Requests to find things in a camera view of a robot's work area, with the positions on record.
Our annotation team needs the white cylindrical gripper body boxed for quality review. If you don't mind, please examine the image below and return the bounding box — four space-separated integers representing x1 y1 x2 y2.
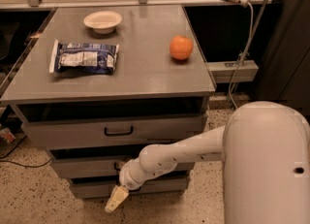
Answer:
119 159 145 190

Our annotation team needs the grey drawer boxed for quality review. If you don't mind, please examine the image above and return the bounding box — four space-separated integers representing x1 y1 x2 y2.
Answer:
49 153 196 179
22 114 206 150
70 172 189 199

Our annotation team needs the orange fruit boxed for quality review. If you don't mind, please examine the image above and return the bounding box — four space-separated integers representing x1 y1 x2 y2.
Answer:
170 36 193 60

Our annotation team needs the white power cable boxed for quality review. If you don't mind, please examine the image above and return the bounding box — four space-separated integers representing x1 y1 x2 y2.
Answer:
206 2 255 132

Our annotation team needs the grey metal rail box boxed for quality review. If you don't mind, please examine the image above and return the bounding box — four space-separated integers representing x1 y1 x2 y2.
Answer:
207 60 259 83

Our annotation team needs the grey top drawer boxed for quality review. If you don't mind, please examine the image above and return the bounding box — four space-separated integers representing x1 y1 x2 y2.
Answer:
22 114 206 150

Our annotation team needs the white paper bowl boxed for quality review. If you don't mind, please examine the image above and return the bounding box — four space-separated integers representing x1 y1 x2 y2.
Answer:
83 11 122 34

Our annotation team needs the grey drawer cabinet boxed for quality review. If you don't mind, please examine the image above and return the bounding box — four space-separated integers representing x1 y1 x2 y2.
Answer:
1 5 215 199

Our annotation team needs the grey bottom drawer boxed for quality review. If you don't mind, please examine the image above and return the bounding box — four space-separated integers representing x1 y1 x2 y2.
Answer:
70 172 189 199

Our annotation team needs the black floor cable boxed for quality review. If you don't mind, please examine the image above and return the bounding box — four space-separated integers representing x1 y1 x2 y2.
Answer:
0 134 52 169

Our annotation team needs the blue white chip bag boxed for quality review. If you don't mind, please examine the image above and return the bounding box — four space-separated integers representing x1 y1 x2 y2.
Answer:
49 40 119 75

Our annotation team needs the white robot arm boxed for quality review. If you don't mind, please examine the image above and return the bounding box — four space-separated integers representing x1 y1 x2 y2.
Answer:
105 101 310 224

